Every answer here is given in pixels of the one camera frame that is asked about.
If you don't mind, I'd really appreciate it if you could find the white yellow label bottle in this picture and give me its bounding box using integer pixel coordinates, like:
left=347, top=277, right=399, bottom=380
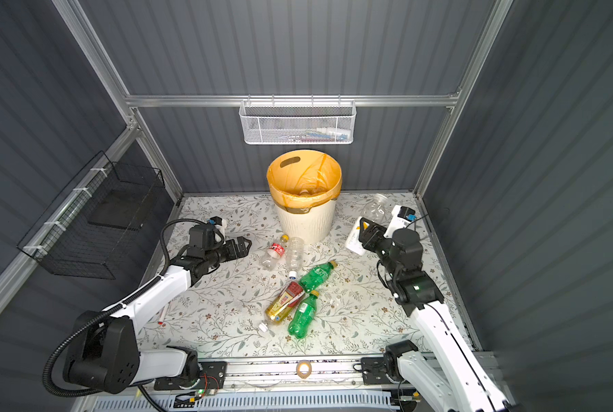
left=345, top=216, right=366, bottom=256

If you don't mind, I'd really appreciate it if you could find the clear bottle red label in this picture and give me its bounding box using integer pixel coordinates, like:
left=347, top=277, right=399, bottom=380
left=260, top=234, right=289, bottom=271

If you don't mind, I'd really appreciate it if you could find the yellow tea bottle red label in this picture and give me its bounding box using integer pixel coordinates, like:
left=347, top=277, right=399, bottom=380
left=258, top=278, right=306, bottom=332

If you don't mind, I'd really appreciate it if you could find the green bottle yellow cap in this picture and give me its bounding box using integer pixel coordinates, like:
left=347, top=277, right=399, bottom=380
left=288, top=290, right=320, bottom=339

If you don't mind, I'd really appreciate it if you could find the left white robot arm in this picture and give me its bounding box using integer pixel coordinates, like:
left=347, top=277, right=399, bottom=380
left=42, top=236, right=253, bottom=398

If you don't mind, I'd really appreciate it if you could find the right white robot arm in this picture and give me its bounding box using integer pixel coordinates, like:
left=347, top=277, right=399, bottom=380
left=358, top=218, right=512, bottom=411

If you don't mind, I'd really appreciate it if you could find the white ribbed trash bin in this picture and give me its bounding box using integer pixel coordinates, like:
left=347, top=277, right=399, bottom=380
left=275, top=199, right=337, bottom=245

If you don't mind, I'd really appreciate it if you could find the orange bin liner bag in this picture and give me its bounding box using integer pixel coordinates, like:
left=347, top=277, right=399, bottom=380
left=266, top=149, right=343, bottom=214

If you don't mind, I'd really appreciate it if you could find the red marker pen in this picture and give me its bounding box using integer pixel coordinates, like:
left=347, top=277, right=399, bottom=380
left=157, top=304, right=169, bottom=325

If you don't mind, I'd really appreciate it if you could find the clear bottle white cap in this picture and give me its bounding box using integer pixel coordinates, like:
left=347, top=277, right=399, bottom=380
left=286, top=237, right=305, bottom=280

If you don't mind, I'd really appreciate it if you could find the white tube in basket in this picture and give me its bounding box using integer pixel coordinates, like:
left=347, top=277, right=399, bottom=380
left=316, top=127, right=352, bottom=141

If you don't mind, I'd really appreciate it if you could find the tape roll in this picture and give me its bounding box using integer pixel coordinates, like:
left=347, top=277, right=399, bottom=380
left=296, top=360, right=313, bottom=379

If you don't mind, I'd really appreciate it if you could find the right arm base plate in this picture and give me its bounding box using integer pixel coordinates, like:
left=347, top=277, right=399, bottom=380
left=360, top=354, right=403, bottom=386

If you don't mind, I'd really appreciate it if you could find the black wire wall basket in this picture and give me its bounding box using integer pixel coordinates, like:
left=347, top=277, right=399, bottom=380
left=18, top=153, right=166, bottom=280

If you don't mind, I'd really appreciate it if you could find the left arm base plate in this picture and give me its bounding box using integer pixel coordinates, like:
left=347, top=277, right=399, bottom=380
left=154, top=362, right=229, bottom=393

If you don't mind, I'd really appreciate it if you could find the white wire wall basket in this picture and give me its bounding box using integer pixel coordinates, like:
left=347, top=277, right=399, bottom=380
left=239, top=101, right=357, bottom=145

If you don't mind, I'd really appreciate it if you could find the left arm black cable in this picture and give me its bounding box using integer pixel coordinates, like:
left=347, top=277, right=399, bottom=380
left=41, top=218, right=225, bottom=398

